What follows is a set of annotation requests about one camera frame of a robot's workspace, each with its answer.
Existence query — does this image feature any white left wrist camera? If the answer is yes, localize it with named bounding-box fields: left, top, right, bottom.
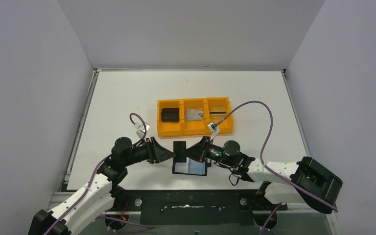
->
left=134, top=122, right=150, bottom=139

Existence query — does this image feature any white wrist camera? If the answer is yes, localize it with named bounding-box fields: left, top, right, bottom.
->
left=134, top=122, right=150, bottom=139
left=208, top=122, right=220, bottom=141

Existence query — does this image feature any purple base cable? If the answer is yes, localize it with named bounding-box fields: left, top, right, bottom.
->
left=259, top=202, right=282, bottom=235
left=100, top=214, right=156, bottom=234

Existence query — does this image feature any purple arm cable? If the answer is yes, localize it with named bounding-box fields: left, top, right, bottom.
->
left=213, top=100, right=339, bottom=213
left=44, top=113, right=148, bottom=235

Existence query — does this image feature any silver patterned card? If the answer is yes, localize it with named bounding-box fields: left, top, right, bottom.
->
left=185, top=109, right=203, bottom=121

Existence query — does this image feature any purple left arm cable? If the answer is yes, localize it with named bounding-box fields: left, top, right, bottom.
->
left=44, top=113, right=148, bottom=235

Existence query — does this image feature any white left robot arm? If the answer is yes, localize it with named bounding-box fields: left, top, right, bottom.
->
left=28, top=137, right=176, bottom=235

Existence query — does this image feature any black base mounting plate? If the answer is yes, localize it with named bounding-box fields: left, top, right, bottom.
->
left=124, top=189, right=274, bottom=226

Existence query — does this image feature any black leather card holder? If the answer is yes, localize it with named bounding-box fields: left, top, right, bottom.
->
left=171, top=158, right=208, bottom=176

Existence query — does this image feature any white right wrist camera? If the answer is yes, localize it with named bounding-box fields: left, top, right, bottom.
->
left=208, top=122, right=220, bottom=141

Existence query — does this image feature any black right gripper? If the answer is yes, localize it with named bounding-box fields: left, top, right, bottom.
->
left=182, top=135, right=236, bottom=166

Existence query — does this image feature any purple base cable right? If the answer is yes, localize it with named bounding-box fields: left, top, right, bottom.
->
left=259, top=202, right=282, bottom=235

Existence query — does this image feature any yellow three-compartment bin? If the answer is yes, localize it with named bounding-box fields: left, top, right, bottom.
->
left=156, top=97, right=231, bottom=137

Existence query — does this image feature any aluminium left side rail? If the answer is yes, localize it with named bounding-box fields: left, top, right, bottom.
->
left=63, top=69, right=100, bottom=184

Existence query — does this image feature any black wallet in bin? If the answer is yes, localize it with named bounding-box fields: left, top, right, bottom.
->
left=161, top=108, right=180, bottom=122

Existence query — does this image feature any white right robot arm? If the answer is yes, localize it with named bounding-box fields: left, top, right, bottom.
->
left=182, top=136, right=343, bottom=214

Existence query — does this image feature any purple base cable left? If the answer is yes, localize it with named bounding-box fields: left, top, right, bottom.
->
left=100, top=214, right=156, bottom=234

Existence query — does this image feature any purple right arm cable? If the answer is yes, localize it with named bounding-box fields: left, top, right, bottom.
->
left=213, top=100, right=339, bottom=213

